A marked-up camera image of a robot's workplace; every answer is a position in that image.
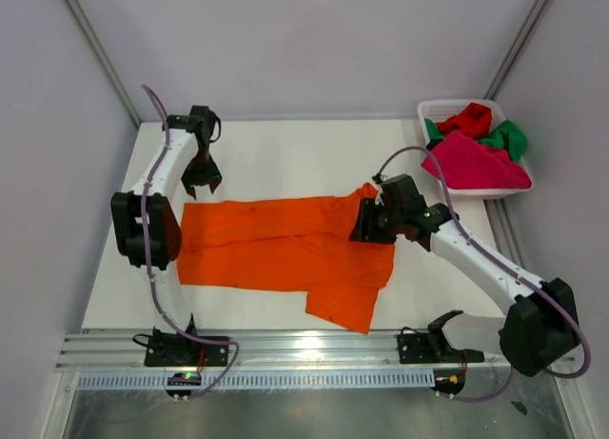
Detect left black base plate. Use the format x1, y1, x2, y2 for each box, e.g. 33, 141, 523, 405
144, 333, 228, 368

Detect frame post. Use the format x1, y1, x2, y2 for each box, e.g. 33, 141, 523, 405
483, 0, 554, 100
61, 0, 142, 128

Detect aluminium front rail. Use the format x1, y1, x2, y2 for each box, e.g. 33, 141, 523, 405
54, 328, 576, 372

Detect red t shirt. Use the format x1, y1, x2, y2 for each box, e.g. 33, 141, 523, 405
436, 103, 493, 140

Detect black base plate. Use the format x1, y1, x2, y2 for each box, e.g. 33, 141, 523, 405
144, 333, 228, 368
396, 327, 485, 365

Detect white plastic basket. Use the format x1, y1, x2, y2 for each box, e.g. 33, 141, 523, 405
417, 98, 533, 199

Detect right controller board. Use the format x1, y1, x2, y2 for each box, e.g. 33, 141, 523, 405
431, 369, 466, 397

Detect magenta t shirt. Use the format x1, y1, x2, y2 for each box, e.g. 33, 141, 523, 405
422, 130, 533, 190

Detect left controller board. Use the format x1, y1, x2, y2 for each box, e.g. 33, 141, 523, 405
165, 371, 202, 397

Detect right frame post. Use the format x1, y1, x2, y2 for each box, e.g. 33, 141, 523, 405
483, 0, 554, 100

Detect left frame post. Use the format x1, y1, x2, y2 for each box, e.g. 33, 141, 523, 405
61, 0, 142, 128

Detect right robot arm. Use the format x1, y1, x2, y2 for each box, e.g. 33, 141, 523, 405
374, 174, 590, 377

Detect controller board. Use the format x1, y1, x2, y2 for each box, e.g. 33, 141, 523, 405
431, 369, 466, 397
165, 371, 202, 397

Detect orange t shirt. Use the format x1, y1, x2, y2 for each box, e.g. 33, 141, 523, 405
177, 183, 395, 334

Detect white slotted cable duct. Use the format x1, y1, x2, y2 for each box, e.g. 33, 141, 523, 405
75, 368, 433, 391

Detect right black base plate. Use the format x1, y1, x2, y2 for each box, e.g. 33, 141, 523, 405
396, 327, 485, 365

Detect black t shirt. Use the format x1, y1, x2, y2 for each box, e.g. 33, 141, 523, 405
426, 139, 442, 151

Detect green t shirt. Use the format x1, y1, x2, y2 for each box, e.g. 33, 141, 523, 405
424, 119, 527, 163

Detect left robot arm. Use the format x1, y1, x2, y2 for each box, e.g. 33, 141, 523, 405
110, 106, 395, 366

